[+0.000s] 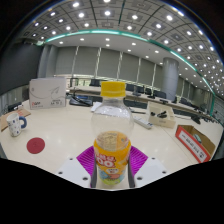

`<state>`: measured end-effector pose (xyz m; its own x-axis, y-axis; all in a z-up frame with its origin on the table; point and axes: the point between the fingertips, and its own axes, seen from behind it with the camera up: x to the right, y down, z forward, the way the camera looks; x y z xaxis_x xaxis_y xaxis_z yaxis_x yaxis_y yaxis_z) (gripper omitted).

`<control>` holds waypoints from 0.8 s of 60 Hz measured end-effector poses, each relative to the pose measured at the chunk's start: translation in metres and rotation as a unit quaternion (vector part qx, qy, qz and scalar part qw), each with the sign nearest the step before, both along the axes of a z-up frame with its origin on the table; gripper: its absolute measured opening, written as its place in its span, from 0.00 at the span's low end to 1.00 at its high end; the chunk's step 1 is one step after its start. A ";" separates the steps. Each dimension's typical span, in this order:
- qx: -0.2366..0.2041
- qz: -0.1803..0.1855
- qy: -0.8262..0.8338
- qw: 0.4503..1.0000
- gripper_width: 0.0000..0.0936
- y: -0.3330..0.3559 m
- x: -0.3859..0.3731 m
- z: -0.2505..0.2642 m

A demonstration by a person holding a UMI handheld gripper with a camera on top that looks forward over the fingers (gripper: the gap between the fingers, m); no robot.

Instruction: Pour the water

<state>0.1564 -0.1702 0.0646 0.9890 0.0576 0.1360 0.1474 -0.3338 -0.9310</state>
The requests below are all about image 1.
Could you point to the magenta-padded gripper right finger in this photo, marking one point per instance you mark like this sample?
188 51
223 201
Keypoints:
150 170

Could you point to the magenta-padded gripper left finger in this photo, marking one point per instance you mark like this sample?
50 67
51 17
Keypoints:
71 170

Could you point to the yellow-capped clear drink bottle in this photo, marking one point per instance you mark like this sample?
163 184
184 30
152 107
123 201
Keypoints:
112 133

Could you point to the flat round red coaster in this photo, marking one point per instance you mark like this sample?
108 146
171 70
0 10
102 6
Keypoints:
35 145

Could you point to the white power strip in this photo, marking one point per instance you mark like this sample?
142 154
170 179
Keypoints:
143 122

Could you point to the brown cardboard box red label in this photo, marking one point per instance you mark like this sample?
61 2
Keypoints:
191 145

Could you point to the small open beige cardboard box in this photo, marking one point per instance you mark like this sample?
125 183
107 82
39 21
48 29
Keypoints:
166 122

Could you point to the black flat device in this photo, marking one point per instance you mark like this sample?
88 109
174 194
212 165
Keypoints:
79 101

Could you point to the large white cardboard box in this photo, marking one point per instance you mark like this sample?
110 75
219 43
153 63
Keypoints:
46 93

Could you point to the black office chairs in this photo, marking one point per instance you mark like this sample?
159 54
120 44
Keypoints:
140 89

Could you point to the recessed ceiling lights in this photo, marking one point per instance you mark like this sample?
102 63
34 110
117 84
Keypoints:
107 13

